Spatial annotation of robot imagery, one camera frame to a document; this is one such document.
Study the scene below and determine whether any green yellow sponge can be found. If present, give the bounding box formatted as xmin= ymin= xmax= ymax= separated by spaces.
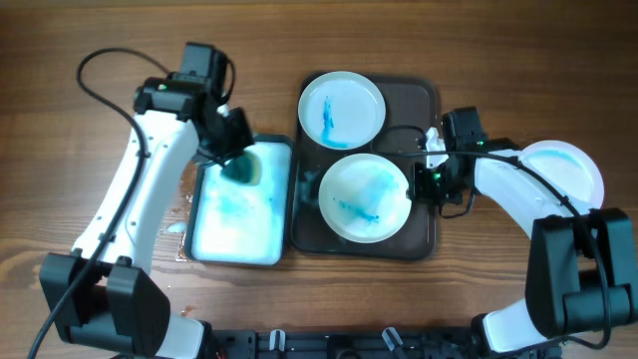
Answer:
xmin=220 ymin=151 xmax=262 ymax=185

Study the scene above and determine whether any white plate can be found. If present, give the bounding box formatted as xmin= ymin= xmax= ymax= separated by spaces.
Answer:
xmin=521 ymin=141 xmax=605 ymax=209
xmin=297 ymin=71 xmax=387 ymax=151
xmin=318 ymin=154 xmax=412 ymax=244

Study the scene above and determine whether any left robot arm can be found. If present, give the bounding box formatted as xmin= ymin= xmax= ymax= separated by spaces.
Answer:
xmin=39 ymin=42 xmax=253 ymax=358

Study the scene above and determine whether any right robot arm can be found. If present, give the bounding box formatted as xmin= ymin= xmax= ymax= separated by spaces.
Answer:
xmin=408 ymin=107 xmax=637 ymax=357

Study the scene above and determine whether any dark brown serving tray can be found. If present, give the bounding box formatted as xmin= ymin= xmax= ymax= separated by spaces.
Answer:
xmin=288 ymin=74 xmax=440 ymax=261

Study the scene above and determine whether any right black cable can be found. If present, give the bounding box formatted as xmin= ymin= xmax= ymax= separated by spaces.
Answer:
xmin=369 ymin=124 xmax=613 ymax=350

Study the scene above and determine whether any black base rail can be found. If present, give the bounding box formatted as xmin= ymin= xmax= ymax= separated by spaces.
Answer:
xmin=204 ymin=327 xmax=562 ymax=359

